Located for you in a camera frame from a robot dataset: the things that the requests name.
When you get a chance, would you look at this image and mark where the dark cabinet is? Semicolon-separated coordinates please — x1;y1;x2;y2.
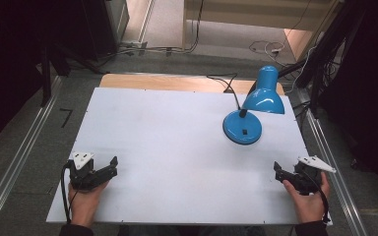
78;0;131;62

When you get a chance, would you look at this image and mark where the white cable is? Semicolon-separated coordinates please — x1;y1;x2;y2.
248;39;287;67

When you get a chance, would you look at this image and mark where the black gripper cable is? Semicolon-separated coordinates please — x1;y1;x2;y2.
303;170;332;224
60;162;80;225

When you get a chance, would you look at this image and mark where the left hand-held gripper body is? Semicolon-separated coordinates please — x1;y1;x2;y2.
66;150;96;192

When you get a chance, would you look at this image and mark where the black curtain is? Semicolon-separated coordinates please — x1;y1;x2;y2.
318;0;378;195
0;0;87;155

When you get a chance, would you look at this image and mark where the bundle of floor cables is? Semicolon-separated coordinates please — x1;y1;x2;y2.
94;0;206;68

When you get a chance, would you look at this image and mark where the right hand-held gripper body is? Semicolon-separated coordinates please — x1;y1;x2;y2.
292;154;338;197

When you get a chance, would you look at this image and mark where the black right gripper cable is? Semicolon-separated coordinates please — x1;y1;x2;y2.
303;170;332;224

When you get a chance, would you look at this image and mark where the blue desk lamp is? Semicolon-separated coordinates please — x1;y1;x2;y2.
221;65;286;147

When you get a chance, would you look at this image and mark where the grey power strip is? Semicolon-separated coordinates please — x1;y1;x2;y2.
119;39;150;56

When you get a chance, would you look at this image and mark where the black lamp cable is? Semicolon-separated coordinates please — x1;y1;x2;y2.
206;73;242;111

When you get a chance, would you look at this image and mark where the black metal stand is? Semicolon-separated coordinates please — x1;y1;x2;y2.
38;42;107;108

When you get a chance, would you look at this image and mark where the person's left hand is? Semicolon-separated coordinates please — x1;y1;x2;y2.
67;179;110;228

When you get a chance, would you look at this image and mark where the light wooden furniture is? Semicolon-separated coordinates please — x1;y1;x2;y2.
181;0;344;62

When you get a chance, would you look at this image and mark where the aluminium floor rail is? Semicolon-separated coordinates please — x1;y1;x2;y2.
295;88;370;236
0;76;64;236

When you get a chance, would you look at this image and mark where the person's right hand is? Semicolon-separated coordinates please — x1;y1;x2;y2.
282;171;331;224

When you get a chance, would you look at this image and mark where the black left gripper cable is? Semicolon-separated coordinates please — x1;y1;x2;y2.
60;162;80;225

